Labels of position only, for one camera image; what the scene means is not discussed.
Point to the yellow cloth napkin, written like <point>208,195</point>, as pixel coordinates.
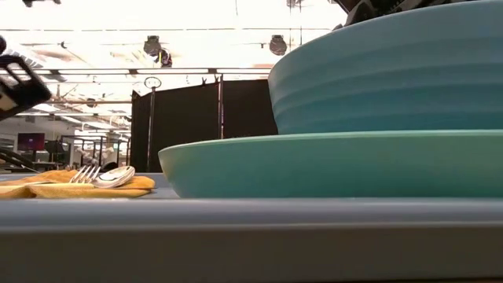
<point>129,189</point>

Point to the blue plastic tray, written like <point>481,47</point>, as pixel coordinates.
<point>251,236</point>

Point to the teal plastic plate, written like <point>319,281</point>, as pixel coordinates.
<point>314,165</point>

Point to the blue ribbed plastic bowl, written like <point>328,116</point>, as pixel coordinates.
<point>393,78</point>

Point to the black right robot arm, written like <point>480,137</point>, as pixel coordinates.
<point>365,12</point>

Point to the purple lit background monitor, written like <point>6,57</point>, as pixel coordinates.
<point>30,141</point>

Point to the black hanging ceiling fixture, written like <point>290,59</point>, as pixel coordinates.
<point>165,59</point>

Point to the black partition screen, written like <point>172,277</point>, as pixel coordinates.
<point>184,126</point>

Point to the background black workstation frame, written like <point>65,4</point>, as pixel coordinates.
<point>94,151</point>

